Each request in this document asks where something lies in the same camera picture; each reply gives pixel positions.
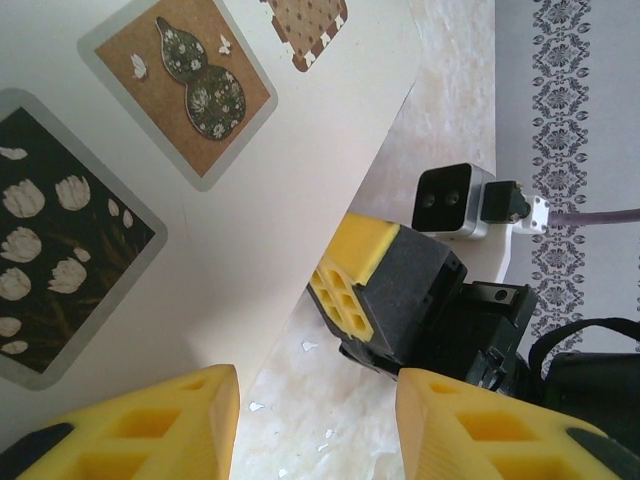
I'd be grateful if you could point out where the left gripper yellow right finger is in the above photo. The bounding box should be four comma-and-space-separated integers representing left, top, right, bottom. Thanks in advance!
396, 367, 640, 480

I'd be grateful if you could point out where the cream box with picture tiles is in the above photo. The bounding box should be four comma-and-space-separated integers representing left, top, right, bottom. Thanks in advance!
0, 0, 424, 397

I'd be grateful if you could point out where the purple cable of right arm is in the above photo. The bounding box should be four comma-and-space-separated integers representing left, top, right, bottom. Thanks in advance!
546, 206, 640, 231

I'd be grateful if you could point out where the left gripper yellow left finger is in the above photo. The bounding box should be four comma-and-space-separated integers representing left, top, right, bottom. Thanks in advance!
0, 363, 243, 480

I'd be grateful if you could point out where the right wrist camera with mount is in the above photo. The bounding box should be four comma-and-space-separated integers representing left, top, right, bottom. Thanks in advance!
410, 161, 552, 282

